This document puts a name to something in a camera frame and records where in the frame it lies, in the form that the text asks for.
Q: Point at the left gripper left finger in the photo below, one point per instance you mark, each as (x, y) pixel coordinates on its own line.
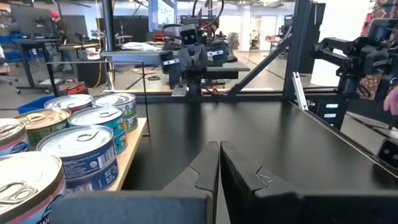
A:
(140, 208)

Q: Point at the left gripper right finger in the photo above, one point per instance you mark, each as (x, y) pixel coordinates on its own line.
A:
(295, 208)

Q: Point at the silver can blue label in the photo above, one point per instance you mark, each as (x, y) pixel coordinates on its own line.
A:
(120, 143)

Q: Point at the red connector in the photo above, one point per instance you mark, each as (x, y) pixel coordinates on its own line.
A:
(214, 90)

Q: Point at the grey desk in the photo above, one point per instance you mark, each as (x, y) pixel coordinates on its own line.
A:
(140, 57)

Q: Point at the clear plastic bag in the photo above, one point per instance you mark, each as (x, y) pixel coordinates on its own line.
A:
(140, 46)

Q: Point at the blue screen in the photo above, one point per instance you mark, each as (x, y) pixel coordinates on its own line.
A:
(161, 12)

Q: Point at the black desk beam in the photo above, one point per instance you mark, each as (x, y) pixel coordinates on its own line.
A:
(261, 65)

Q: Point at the red crate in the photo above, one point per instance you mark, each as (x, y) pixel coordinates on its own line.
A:
(73, 88)

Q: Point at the person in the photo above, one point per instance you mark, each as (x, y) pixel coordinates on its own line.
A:
(392, 101)

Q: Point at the blue plastic bin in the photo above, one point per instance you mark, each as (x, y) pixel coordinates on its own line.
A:
(34, 104)

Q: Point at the black work table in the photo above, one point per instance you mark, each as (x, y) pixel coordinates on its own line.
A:
(31, 42)

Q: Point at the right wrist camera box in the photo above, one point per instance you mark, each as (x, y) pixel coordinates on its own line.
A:
(189, 35)

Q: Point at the grey base bracket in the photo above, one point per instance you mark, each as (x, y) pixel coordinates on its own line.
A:
(180, 90)

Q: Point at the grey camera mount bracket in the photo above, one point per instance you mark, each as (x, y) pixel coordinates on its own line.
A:
(387, 152)

